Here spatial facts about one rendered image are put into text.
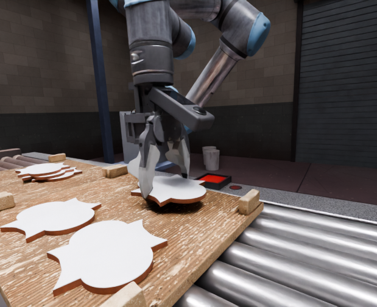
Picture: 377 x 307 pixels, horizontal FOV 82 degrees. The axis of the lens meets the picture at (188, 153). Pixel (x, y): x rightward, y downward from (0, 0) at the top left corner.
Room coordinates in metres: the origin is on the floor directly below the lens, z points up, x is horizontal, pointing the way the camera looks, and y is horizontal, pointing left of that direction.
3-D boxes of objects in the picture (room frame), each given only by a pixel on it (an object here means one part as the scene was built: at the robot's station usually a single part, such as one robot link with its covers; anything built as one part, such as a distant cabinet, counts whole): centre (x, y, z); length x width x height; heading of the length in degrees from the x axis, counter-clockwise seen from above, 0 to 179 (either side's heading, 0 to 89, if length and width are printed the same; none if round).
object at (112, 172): (0.59, 0.20, 0.95); 0.06 x 0.02 x 0.03; 141
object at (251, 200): (0.35, -0.10, 0.95); 0.06 x 0.02 x 0.03; 141
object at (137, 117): (0.41, 0.06, 1.11); 0.09 x 0.08 x 0.12; 51
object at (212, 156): (4.15, -0.46, 0.19); 0.30 x 0.30 x 0.37
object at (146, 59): (0.40, 0.06, 1.19); 0.08 x 0.08 x 0.05
